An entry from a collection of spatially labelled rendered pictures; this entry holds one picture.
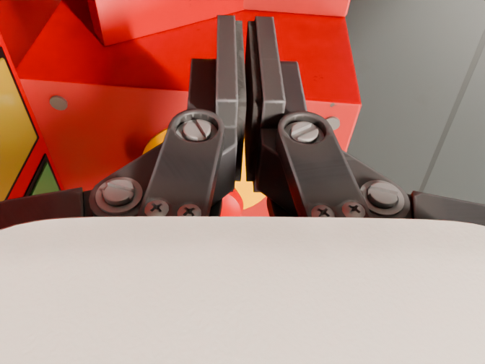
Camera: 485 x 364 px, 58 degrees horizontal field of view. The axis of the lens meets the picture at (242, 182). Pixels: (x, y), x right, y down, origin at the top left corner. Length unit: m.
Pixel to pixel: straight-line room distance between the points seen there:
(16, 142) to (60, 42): 0.06
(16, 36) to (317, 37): 0.28
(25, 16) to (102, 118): 0.25
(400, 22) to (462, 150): 0.48
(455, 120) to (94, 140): 1.18
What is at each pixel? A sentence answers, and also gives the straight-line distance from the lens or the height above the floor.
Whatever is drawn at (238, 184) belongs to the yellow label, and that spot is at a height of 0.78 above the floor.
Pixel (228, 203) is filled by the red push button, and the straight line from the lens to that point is 0.21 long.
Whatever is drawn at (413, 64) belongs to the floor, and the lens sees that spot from 1.18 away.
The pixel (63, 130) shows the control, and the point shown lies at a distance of 0.24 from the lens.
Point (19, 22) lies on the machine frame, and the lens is 0.45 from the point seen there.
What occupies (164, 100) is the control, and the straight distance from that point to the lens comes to 0.21.
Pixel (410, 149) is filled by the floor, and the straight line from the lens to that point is 1.38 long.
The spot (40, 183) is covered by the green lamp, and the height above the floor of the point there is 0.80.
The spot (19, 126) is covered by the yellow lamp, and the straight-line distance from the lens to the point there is 0.22.
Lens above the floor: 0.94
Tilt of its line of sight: 41 degrees down
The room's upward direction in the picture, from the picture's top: 176 degrees counter-clockwise
